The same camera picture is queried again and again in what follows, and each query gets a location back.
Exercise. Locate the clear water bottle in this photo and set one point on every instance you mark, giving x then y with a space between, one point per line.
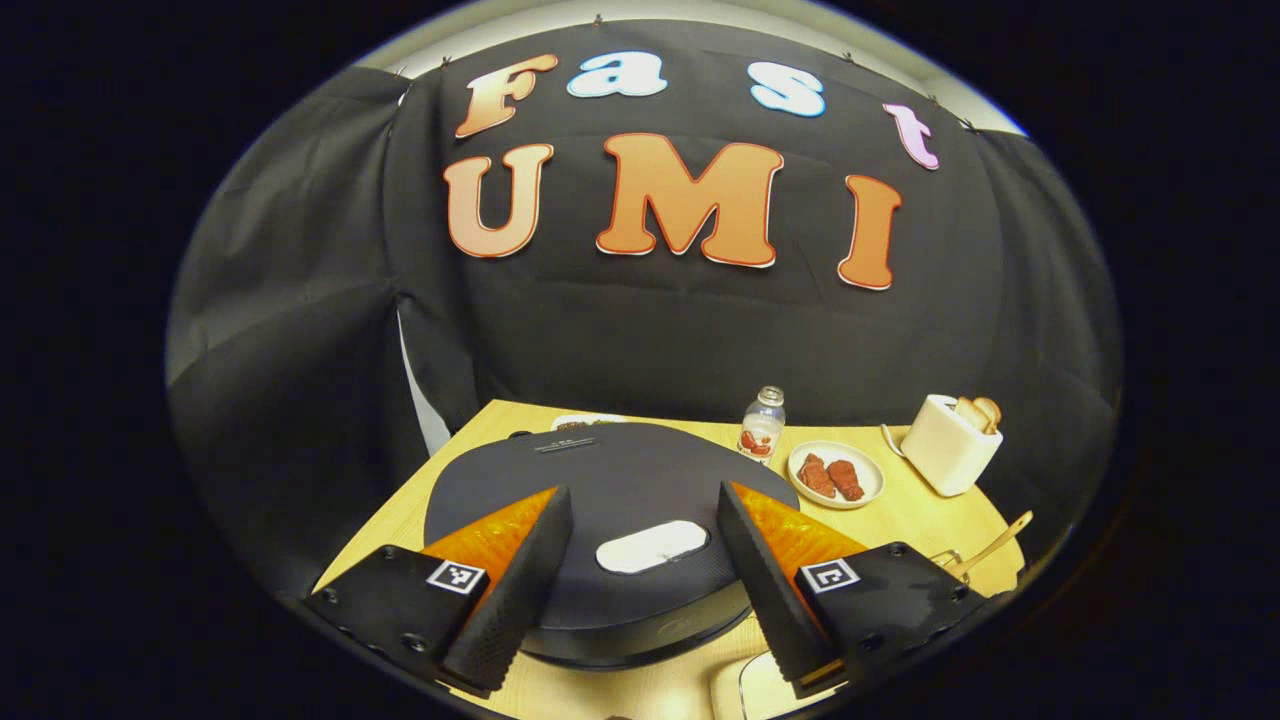
762 425

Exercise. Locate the black backdrop cloth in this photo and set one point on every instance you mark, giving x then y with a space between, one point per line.
300 300

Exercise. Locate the white toaster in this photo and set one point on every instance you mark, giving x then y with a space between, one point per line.
945 450

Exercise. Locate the white round plate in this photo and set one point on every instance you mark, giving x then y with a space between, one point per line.
870 490

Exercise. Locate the wooden spoon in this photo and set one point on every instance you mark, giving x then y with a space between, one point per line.
990 545

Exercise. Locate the black and silver rice cooker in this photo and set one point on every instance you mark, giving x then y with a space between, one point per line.
630 480

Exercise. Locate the red meat piece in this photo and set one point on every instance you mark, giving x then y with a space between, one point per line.
816 476
846 480

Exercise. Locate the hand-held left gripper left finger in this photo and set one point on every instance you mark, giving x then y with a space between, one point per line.
520 590

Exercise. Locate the white divided seasoning dish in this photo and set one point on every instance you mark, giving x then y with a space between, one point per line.
585 421

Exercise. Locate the toast slice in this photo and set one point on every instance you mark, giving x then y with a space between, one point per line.
988 410
968 412

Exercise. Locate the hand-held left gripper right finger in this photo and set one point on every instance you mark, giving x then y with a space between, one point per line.
775 590

